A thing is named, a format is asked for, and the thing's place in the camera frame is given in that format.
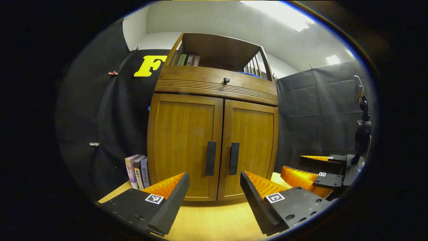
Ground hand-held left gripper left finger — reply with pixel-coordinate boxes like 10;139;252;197
95;172;190;237

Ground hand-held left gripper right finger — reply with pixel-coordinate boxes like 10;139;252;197
240;171;335;236

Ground black door handle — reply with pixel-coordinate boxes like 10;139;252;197
229;142;240;175
205;141;217;176

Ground wooden cabinet door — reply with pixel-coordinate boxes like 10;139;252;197
147;93;224;201
217;99;280;200

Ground wooden double-door shoe cabinet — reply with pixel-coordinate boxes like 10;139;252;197
147;32;280;202

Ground wooden cabinet drawer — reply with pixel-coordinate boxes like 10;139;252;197
154;65;279;106

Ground blue-grey book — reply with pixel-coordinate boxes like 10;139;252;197
140;157;151;188

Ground dark book with yellow spine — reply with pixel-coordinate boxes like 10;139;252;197
133;155;146;190

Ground lavender book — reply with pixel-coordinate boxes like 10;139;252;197
125;154;141;190

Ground black backdrop cloth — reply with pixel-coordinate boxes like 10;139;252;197
55;20;371;201

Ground blue cloth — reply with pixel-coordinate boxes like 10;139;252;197
236;71;262;79

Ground large ceiling light panel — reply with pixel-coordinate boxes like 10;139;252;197
241;1;315;32

